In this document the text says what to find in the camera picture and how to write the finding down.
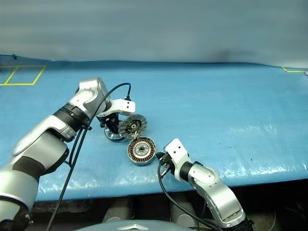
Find round motor housing copper windings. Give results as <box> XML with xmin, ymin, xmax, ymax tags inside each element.
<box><xmin>127</xmin><ymin>136</ymin><xmax>157</xmax><ymax>167</ymax></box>

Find silver spoked rotor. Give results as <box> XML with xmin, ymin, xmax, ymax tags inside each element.
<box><xmin>104</xmin><ymin>126</ymin><xmax>126</xmax><ymax>143</ymax></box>

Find round silver motor lid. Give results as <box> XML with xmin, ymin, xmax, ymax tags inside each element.
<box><xmin>118</xmin><ymin>114</ymin><xmax>147</xmax><ymax>140</ymax></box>

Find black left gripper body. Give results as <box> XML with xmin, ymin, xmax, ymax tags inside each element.
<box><xmin>96</xmin><ymin>112</ymin><xmax>120</xmax><ymax>128</ymax></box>

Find blue plastic table cover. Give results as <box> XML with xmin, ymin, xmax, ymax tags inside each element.
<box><xmin>0</xmin><ymin>54</ymin><xmax>308</xmax><ymax>201</ymax></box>

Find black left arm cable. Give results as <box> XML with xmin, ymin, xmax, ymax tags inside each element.
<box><xmin>45</xmin><ymin>82</ymin><xmax>132</xmax><ymax>231</ymax></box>

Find grey robot torso with emblem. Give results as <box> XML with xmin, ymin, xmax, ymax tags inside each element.
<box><xmin>74</xmin><ymin>220</ymin><xmax>193</xmax><ymax>231</ymax></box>

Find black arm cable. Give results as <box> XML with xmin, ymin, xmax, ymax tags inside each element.
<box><xmin>157</xmin><ymin>162</ymin><xmax>224</xmax><ymax>231</ymax></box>
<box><xmin>45</xmin><ymin>82</ymin><xmax>132</xmax><ymax>231</ymax></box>

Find grey rounded cylinder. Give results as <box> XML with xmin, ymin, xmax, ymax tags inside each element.
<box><xmin>170</xmin><ymin>192</ymin><xmax>205</xmax><ymax>228</ymax></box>
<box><xmin>103</xmin><ymin>197</ymin><xmax>132</xmax><ymax>224</ymax></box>

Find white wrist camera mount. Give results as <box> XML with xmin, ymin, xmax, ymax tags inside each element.
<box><xmin>163</xmin><ymin>138</ymin><xmax>191</xmax><ymax>181</ymax></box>
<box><xmin>100</xmin><ymin>98</ymin><xmax>136</xmax><ymax>118</ymax></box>

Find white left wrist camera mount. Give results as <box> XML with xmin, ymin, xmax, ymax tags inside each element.
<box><xmin>100</xmin><ymin>98</ymin><xmax>136</xmax><ymax>118</ymax></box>

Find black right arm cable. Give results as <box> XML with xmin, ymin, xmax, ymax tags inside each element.
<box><xmin>157</xmin><ymin>162</ymin><xmax>224</xmax><ymax>231</ymax></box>

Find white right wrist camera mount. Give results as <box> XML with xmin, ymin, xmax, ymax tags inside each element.
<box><xmin>163</xmin><ymin>138</ymin><xmax>191</xmax><ymax>181</ymax></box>

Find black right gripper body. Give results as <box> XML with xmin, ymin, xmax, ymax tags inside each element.
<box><xmin>158</xmin><ymin>153</ymin><xmax>174</xmax><ymax>174</ymax></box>

